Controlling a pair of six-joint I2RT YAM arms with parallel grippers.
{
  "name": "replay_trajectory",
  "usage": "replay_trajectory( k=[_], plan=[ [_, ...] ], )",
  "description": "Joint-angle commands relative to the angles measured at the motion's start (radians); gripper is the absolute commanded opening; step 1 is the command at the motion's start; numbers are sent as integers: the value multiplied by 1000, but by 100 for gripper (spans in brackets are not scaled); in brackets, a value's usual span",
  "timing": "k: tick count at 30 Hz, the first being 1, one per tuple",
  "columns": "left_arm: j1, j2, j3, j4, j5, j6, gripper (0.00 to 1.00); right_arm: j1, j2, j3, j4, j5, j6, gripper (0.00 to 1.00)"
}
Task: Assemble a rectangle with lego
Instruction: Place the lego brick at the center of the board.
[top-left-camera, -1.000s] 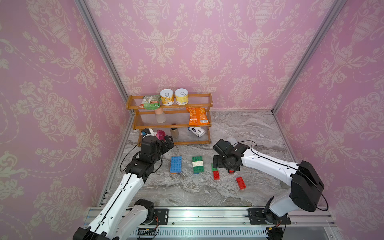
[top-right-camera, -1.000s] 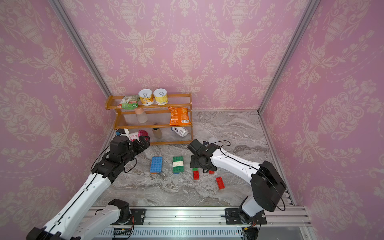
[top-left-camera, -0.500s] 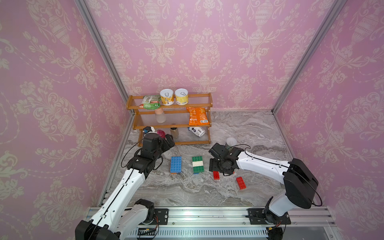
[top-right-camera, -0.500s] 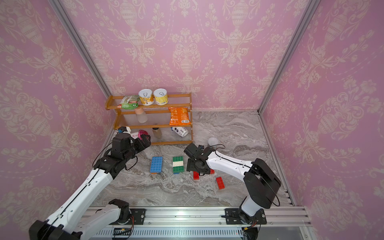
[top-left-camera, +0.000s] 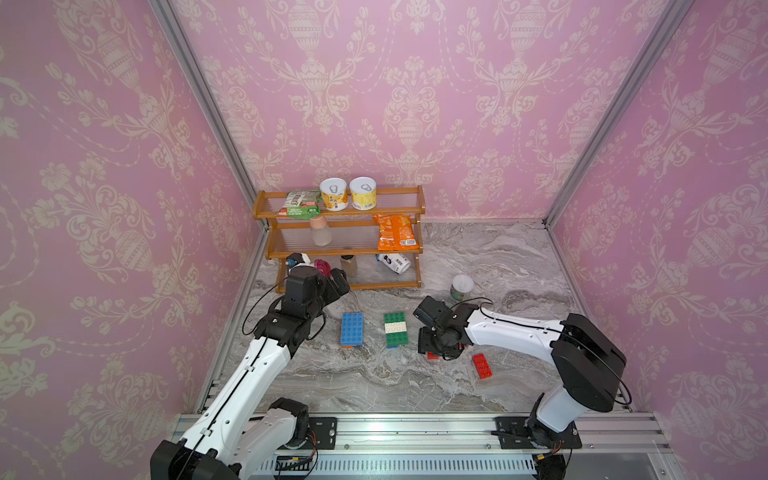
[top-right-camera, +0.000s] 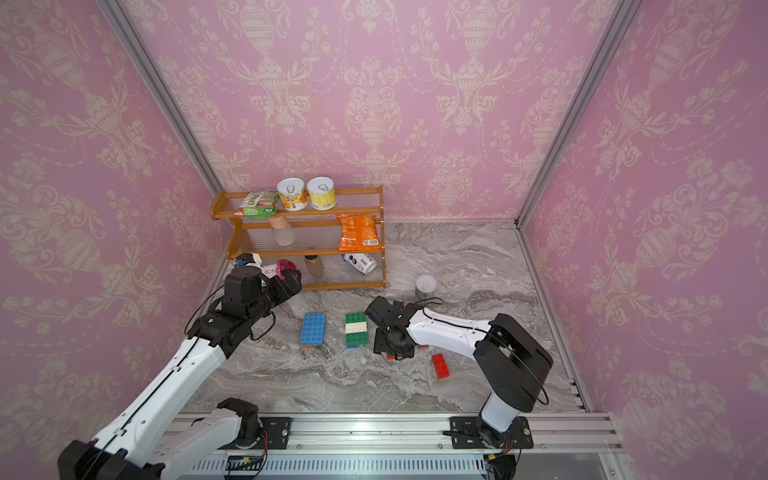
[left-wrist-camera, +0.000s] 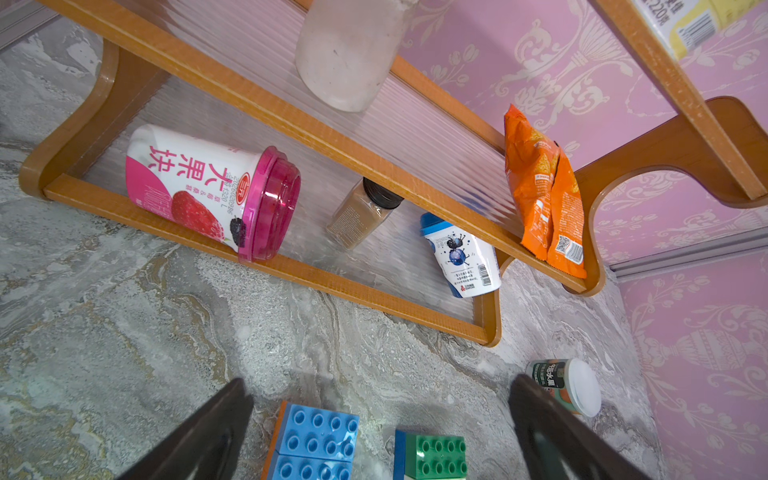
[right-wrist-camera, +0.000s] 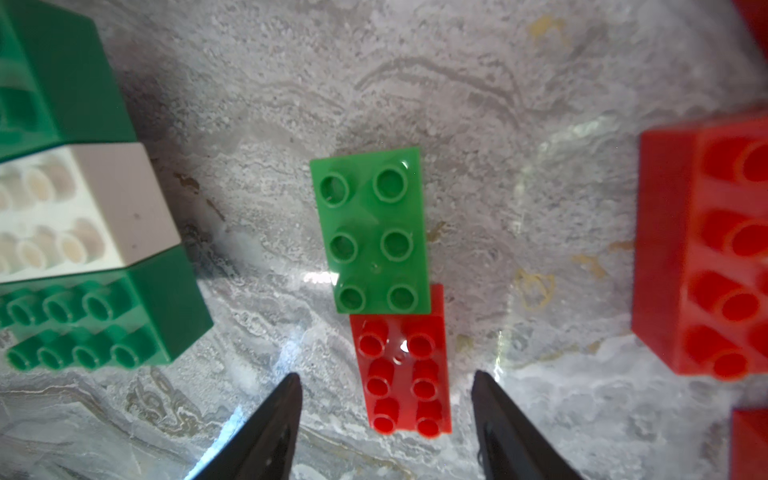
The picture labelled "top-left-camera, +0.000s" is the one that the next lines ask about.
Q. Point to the light blue brick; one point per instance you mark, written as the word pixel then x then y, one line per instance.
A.
pixel 353 339
pixel 352 330
pixel 353 318

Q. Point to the pink lying cup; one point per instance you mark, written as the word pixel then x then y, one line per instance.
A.
pixel 323 267

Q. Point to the white black lying can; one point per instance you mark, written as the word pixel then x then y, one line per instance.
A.
pixel 396 262

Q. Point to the white lid green can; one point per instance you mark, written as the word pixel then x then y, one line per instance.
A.
pixel 461 286

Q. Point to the clear plastic bottle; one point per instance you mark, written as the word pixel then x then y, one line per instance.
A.
pixel 320 231

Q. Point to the wooden three-tier shelf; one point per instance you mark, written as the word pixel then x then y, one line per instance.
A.
pixel 353 232

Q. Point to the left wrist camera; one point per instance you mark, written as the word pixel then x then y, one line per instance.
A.
pixel 297 259

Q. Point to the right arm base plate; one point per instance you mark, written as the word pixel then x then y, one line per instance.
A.
pixel 517 432

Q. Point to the orange chip bag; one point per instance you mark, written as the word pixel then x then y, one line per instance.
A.
pixel 396 233

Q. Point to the right yellow noodle cup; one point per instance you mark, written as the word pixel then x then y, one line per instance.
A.
pixel 363 193

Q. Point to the white brick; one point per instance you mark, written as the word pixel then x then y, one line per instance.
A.
pixel 395 327

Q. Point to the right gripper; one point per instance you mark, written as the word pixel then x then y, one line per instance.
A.
pixel 423 345

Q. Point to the left yellow noodle cup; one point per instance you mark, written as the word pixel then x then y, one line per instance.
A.
pixel 334 194

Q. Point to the green white snack packet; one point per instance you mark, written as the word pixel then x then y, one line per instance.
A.
pixel 301 204

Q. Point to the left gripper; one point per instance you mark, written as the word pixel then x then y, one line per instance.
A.
pixel 333 291

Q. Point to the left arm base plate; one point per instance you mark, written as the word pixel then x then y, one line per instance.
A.
pixel 316 432

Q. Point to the small brown jar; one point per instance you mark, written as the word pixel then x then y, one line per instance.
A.
pixel 349 264

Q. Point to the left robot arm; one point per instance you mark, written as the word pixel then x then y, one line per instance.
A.
pixel 223 443

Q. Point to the aluminium front rail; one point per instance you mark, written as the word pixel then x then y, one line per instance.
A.
pixel 616 445

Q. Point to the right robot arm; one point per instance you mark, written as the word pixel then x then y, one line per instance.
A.
pixel 589 365

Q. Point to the yellow noodle cup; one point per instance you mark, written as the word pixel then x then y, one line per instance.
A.
pixel 363 193
pixel 334 194

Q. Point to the green brick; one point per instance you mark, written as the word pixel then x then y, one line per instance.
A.
pixel 397 339
pixel 395 317

